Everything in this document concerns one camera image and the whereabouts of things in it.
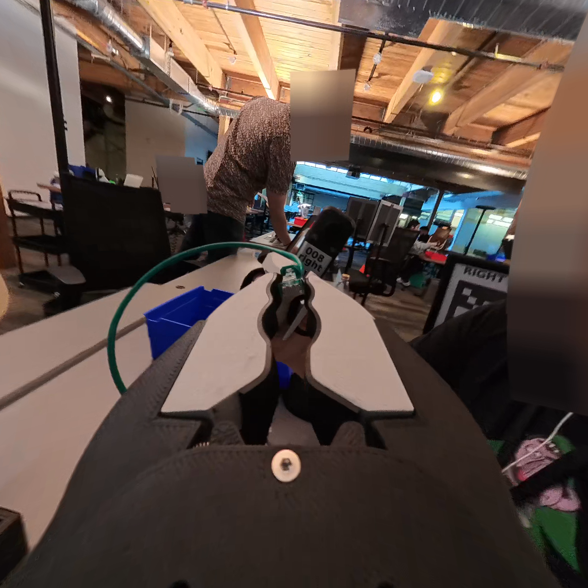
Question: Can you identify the spiral silver ceiling duct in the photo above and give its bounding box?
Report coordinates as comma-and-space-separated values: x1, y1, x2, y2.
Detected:
73, 0, 230, 118

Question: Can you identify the pink green printed cloth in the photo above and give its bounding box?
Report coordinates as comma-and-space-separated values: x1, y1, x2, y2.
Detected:
487, 411, 588, 579

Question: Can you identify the blue plastic bin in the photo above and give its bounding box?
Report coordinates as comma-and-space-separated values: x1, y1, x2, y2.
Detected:
144, 286, 293, 389

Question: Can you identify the black-framed marker tag sign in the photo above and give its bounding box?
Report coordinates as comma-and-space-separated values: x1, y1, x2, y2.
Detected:
423, 254, 511, 334

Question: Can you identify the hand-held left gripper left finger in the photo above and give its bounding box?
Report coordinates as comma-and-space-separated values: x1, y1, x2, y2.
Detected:
161, 273, 280, 414

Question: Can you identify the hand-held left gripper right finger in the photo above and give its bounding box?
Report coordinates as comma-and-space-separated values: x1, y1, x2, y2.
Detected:
303, 275, 415, 415

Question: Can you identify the black mesh office chair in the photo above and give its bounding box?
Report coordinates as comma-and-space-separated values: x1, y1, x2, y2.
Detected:
62, 175, 173, 295
349, 227, 420, 305

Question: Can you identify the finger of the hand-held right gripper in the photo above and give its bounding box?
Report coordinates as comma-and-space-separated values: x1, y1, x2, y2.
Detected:
259, 252, 301, 276
281, 300, 309, 341

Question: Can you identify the green ethernet cable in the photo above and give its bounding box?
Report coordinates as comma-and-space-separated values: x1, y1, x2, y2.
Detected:
107, 242, 307, 396

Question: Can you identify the black vertical pole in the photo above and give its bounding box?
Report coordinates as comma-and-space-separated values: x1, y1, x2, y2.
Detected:
39, 0, 70, 184

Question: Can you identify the black utility cart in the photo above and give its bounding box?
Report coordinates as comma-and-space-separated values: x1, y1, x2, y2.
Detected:
7, 188, 85, 295

